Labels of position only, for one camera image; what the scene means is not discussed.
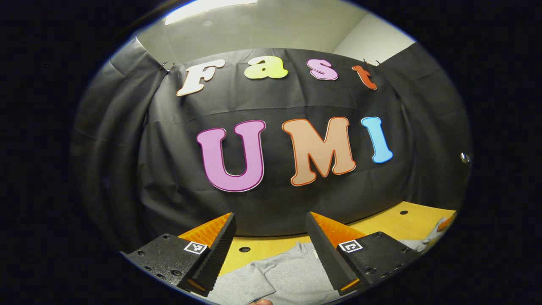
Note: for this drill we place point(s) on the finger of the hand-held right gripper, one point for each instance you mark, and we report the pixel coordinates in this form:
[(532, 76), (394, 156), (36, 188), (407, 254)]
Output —
[(449, 220)]

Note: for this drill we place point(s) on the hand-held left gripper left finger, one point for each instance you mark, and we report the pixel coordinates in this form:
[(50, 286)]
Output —
[(220, 250)]

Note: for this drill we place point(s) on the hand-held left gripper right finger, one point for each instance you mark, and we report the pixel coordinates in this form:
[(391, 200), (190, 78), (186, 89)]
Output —
[(324, 254)]

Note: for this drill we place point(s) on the grey sweatshirt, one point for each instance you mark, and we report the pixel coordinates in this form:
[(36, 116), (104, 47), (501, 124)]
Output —
[(292, 275)]

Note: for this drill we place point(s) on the black backdrop cloth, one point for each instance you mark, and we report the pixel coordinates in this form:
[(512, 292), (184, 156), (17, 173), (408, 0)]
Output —
[(296, 203)]

